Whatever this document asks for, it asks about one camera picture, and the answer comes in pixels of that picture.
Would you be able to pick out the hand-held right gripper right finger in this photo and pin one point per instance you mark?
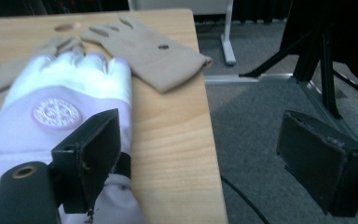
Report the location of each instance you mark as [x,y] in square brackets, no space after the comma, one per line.
[320,161]

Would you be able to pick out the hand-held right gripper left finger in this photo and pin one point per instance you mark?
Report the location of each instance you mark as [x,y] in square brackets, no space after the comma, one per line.
[90,155]

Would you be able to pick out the white glove with round emblem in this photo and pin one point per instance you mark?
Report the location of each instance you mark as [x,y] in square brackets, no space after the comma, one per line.
[59,84]

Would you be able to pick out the black tripod stand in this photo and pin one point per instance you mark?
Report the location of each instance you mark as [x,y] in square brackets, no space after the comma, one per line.
[326,62]

